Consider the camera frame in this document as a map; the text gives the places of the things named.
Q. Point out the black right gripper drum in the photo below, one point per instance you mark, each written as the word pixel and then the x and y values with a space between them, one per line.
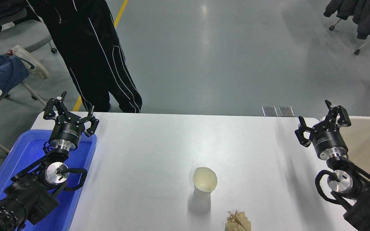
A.
pixel 328 138

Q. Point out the blue plastic tray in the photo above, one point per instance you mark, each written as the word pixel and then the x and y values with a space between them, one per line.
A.
pixel 27 147

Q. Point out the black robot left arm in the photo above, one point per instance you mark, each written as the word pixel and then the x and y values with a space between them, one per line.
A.
pixel 30 195

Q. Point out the grey office chair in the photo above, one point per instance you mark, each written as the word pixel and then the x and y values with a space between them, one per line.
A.
pixel 21 35

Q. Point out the white metal chair leg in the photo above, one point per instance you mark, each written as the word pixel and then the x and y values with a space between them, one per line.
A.
pixel 32 93

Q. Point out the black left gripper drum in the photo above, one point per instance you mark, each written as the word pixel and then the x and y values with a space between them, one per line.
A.
pixel 66 132

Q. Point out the silver metal floor plate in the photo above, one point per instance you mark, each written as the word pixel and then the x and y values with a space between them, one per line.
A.
pixel 286 111
pixel 269 111

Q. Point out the wheeled garment rack base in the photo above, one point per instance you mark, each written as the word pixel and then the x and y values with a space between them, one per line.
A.
pixel 363 45

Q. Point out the standing person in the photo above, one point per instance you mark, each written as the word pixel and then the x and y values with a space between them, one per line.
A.
pixel 85 48

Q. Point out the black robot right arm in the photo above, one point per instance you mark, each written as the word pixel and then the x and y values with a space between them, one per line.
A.
pixel 365 199

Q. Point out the white paper cup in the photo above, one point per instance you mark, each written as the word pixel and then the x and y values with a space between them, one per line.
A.
pixel 204 181

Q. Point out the crumpled tan paper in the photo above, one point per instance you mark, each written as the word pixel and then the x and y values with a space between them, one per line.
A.
pixel 238 222

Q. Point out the dark hanging jackets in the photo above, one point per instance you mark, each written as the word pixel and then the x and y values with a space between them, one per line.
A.
pixel 365 12

